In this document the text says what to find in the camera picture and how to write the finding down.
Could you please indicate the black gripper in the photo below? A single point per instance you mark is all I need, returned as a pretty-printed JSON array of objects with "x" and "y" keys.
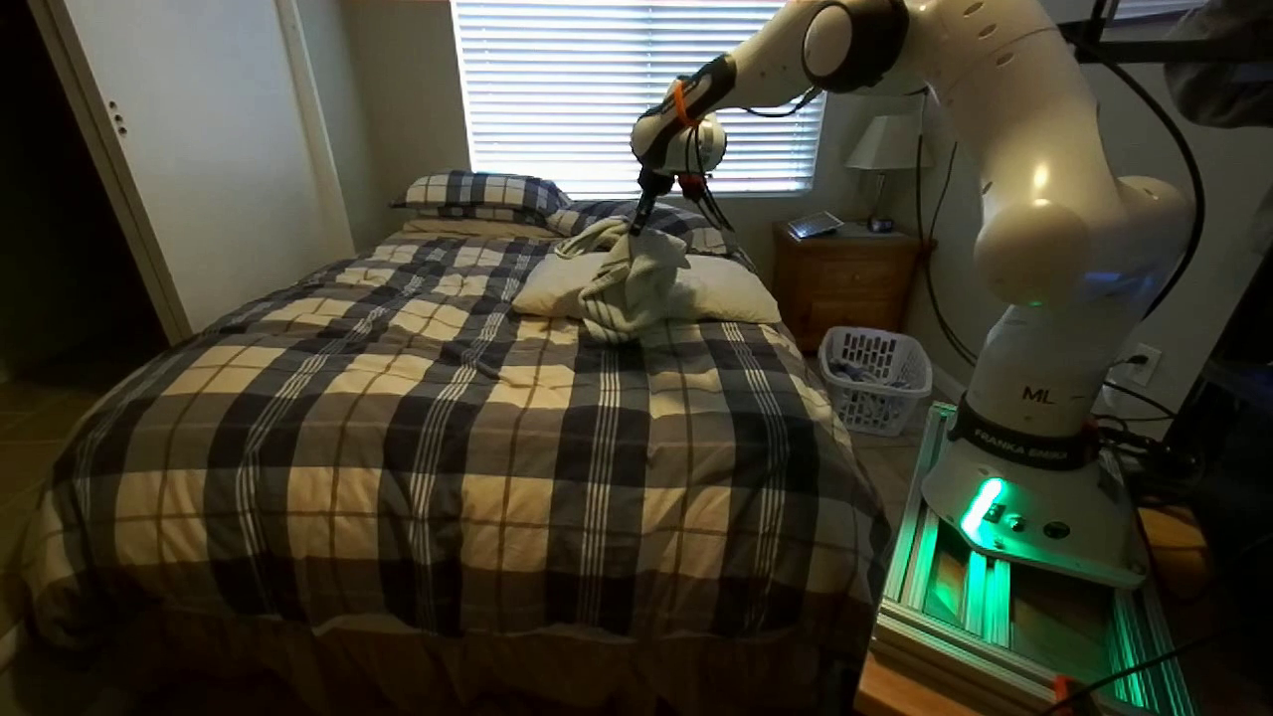
[{"x": 673, "y": 175}]

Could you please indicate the white grey towel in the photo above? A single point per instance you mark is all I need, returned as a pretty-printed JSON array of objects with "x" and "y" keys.
[{"x": 639, "y": 285}]

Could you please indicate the cream white blanket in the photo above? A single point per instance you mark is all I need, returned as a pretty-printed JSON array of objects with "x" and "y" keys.
[{"x": 731, "y": 285}]

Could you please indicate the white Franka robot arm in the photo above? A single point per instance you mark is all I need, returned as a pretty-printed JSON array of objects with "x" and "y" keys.
[{"x": 1047, "y": 201}]

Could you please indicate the plaid pillow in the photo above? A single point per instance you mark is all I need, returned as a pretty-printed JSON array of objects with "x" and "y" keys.
[
  {"x": 479, "y": 195},
  {"x": 591, "y": 212}
]

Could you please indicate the small dark flat object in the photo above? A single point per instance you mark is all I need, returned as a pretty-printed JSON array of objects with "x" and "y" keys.
[{"x": 812, "y": 228}]

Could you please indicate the white window blinds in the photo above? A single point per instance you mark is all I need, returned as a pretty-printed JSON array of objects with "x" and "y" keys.
[{"x": 560, "y": 91}]

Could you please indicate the wooden nightstand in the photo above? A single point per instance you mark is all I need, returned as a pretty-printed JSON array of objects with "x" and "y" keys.
[{"x": 848, "y": 285}]

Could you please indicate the white table lamp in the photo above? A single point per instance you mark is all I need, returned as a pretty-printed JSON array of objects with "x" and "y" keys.
[{"x": 883, "y": 143}]

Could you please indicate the white laundry basket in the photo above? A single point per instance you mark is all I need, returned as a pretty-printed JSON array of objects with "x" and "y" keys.
[{"x": 879, "y": 382}]

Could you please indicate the plaid bedspread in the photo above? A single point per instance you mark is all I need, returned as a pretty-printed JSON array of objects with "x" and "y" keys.
[{"x": 440, "y": 421}]

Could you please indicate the white closet door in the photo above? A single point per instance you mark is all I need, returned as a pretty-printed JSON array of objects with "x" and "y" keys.
[{"x": 200, "y": 161}]

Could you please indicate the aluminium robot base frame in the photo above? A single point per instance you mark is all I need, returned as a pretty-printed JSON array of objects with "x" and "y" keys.
[{"x": 998, "y": 598}]

